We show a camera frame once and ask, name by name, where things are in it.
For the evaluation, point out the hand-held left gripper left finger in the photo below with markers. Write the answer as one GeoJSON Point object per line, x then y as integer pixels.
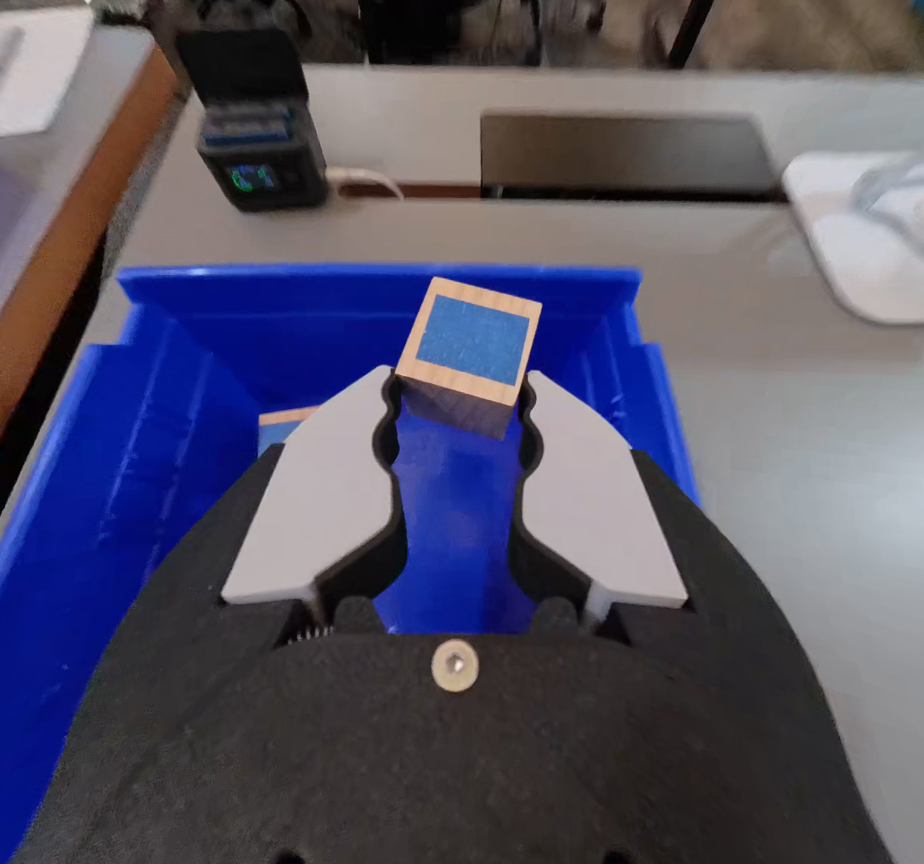
{"type": "Point", "coordinates": [317, 510]}

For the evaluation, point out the wooden document stand white base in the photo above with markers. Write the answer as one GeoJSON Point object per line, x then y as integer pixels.
{"type": "Point", "coordinates": [852, 265]}

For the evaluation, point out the blue striped wooden cube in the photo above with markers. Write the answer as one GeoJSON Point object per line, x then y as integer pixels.
{"type": "Point", "coordinates": [469, 337]}
{"type": "Point", "coordinates": [285, 431]}

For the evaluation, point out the printed paper sheet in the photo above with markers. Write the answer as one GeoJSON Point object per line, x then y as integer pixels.
{"type": "Point", "coordinates": [43, 70]}

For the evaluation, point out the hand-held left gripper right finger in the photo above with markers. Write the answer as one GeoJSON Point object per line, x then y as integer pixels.
{"type": "Point", "coordinates": [606, 517]}

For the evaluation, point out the blue plastic bin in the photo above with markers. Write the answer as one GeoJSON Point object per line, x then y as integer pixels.
{"type": "Point", "coordinates": [180, 409]}

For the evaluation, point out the black battery charger case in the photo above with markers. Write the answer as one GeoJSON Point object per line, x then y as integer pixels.
{"type": "Point", "coordinates": [296, 171]}

